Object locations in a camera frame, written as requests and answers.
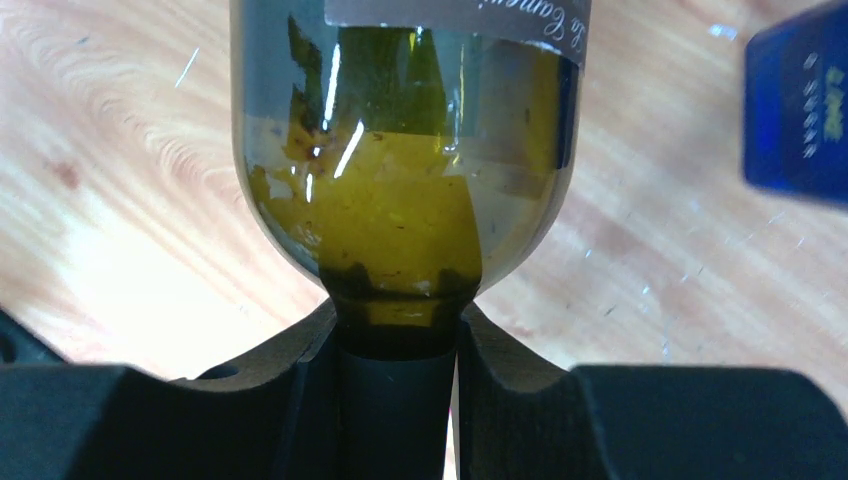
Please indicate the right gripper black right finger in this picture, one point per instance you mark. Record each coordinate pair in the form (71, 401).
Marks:
(518, 416)

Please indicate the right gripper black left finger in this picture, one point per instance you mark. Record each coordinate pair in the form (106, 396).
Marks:
(269, 413)

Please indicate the dark bottle grey cap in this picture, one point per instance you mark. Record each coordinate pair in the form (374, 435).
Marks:
(406, 155)

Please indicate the blue bottle silver cap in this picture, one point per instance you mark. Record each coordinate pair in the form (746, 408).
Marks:
(795, 107)

